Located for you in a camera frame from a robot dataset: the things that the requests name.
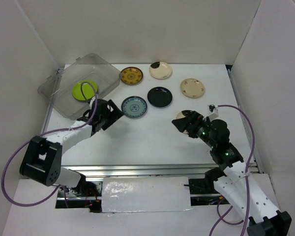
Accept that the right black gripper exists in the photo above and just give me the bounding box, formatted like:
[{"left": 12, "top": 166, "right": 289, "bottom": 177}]
[{"left": 172, "top": 110, "right": 216, "bottom": 148}]

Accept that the blue white patterned plate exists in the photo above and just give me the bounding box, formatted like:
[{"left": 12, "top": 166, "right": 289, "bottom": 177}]
[{"left": 121, "top": 96, "right": 148, "bottom": 118}]

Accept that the lime green plate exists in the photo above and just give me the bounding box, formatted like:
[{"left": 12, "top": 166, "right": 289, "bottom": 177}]
[{"left": 72, "top": 80, "right": 98, "bottom": 102}]

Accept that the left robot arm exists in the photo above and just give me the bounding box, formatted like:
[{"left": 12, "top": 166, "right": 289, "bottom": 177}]
[{"left": 19, "top": 99, "right": 123, "bottom": 196}]

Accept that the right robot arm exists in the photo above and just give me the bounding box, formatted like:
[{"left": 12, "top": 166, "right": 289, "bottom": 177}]
[{"left": 172, "top": 111, "right": 292, "bottom": 236}]

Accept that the clear plastic bin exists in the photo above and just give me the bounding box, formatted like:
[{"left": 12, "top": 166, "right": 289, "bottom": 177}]
[{"left": 38, "top": 53, "right": 121, "bottom": 120}]

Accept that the cream plate black patch right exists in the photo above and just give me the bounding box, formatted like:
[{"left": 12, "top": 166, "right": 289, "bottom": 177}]
[{"left": 175, "top": 110, "right": 193, "bottom": 135}]

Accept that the cream plate with brown motifs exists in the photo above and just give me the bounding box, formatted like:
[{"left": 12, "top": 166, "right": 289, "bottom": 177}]
[{"left": 180, "top": 78, "right": 205, "bottom": 98}]

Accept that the black glossy plate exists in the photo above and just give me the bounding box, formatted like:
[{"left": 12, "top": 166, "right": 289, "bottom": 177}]
[{"left": 147, "top": 87, "right": 173, "bottom": 108}]

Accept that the yellow patterned plate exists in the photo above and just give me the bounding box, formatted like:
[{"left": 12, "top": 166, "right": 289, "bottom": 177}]
[{"left": 121, "top": 67, "right": 144, "bottom": 86}]

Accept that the cream plate with black patch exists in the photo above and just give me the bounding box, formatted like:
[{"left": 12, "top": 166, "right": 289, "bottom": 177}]
[{"left": 149, "top": 61, "right": 173, "bottom": 80}]

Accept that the white cover panel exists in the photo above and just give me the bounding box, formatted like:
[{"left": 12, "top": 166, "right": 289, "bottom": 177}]
[{"left": 101, "top": 177, "right": 191, "bottom": 213}]

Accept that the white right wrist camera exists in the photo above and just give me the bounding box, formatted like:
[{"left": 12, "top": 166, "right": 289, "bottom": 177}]
[{"left": 203, "top": 104, "right": 219, "bottom": 121}]

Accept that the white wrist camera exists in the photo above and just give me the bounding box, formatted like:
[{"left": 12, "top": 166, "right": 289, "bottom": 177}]
[
  {"left": 88, "top": 97, "right": 96, "bottom": 105},
  {"left": 203, "top": 104, "right": 219, "bottom": 121}
]

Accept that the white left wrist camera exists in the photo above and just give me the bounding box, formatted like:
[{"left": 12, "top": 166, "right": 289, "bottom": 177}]
[{"left": 88, "top": 97, "right": 96, "bottom": 105}]

